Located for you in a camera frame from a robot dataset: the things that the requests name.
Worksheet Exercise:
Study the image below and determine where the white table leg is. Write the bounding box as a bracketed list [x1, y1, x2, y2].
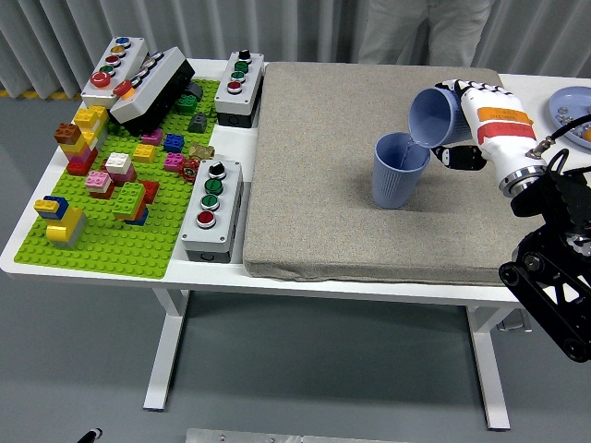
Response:
[464, 305, 513, 431]
[142, 289, 190, 412]

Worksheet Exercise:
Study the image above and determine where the white five-button control box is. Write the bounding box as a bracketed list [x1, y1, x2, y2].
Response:
[80, 35, 150, 111]

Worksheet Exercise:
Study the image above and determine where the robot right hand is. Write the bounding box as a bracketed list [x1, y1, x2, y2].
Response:
[431, 78, 549, 184]

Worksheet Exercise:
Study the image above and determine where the yellow white block stack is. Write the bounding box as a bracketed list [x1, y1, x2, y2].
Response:
[73, 104, 110, 139]

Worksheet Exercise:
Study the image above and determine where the green studded building baseplate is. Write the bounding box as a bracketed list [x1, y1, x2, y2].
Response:
[13, 78, 222, 281]

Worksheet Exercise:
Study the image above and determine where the pink red block stack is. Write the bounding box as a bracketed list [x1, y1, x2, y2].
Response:
[85, 170, 115, 200]

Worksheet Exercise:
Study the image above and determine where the large white four-button box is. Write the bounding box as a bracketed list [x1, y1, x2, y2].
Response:
[179, 159, 245, 265]

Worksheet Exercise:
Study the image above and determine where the brass valve red handle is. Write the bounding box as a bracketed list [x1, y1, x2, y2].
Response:
[178, 142, 216, 183]

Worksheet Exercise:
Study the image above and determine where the small white four-button box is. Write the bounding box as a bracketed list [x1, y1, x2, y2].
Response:
[213, 49, 266, 129]

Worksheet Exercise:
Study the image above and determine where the white pink block stack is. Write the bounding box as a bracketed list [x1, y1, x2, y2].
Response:
[104, 151, 139, 186]

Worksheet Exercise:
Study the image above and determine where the grey-brown cushion mat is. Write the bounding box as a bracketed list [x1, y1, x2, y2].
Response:
[243, 62, 570, 288]

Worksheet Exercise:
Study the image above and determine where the tilted white black button box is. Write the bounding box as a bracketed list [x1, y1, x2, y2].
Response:
[109, 45, 197, 138]

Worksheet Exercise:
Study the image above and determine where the brown yellow red block tower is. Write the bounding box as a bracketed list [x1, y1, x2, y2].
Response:
[54, 122, 101, 177]

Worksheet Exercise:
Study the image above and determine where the green orange red block stack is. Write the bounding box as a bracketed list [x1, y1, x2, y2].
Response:
[112, 180, 161, 227]

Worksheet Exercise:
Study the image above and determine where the blue ribbed plastic cup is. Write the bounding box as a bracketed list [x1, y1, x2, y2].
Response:
[408, 87, 476, 150]
[372, 131, 432, 210]

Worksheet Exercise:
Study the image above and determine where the grey pleated curtain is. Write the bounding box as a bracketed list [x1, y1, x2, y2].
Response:
[0, 0, 591, 101]

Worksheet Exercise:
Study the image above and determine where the grey table controller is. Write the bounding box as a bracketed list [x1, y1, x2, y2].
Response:
[497, 311, 532, 333]

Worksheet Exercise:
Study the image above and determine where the person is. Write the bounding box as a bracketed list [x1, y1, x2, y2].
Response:
[357, 0, 495, 67]

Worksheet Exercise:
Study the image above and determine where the blue yellow grey block stack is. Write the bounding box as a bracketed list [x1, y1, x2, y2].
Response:
[33, 195, 89, 251]

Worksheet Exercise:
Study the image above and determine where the blue plate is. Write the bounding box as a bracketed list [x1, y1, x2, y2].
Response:
[548, 86, 591, 150]

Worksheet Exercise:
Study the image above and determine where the yellow black floor tape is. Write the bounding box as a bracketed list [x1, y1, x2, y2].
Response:
[0, 89, 85, 101]

